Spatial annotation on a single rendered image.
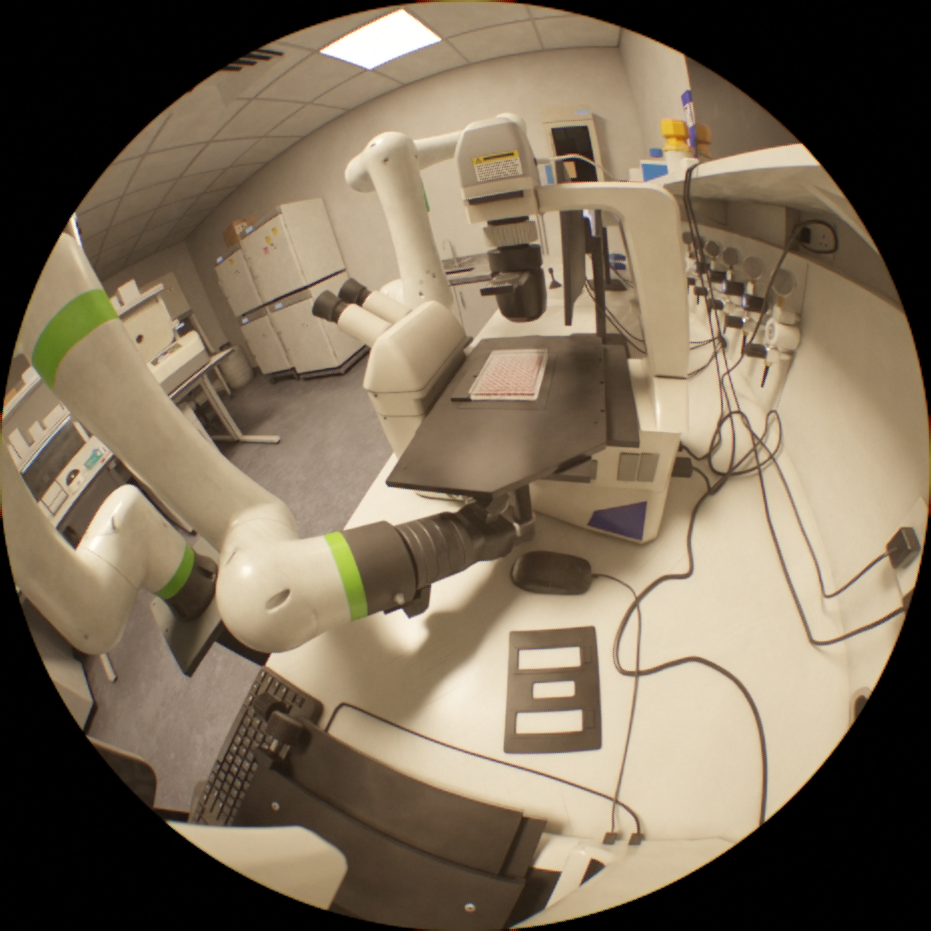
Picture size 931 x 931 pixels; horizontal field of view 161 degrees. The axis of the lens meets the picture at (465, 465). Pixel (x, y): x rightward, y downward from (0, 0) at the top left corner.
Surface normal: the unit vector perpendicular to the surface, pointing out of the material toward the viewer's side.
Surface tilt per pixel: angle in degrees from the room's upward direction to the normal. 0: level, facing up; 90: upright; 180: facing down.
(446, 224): 90
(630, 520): 48
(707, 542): 0
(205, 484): 75
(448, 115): 90
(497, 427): 0
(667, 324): 90
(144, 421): 81
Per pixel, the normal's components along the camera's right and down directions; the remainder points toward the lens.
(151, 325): 0.95, 0.25
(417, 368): 0.81, -0.18
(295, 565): 0.43, -0.72
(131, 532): 0.97, -0.22
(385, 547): 0.39, -0.59
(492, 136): -0.34, 0.55
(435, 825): -0.21, -0.73
